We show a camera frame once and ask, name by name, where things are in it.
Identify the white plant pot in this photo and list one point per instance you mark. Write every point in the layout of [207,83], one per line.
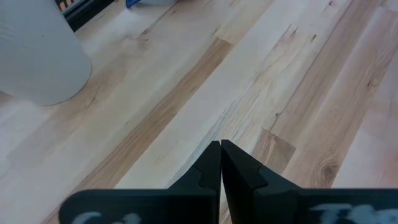
[37,53]

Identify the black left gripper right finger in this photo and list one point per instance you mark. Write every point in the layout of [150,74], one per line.
[280,205]

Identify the small indigo measuring cup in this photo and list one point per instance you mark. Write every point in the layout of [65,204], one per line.
[132,3]

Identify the black aluminium table frame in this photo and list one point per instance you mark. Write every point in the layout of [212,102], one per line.
[87,12]

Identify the black hazard-striped floor mat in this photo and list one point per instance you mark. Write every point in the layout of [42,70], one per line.
[63,3]

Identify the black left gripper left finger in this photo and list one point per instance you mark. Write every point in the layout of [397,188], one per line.
[155,205]

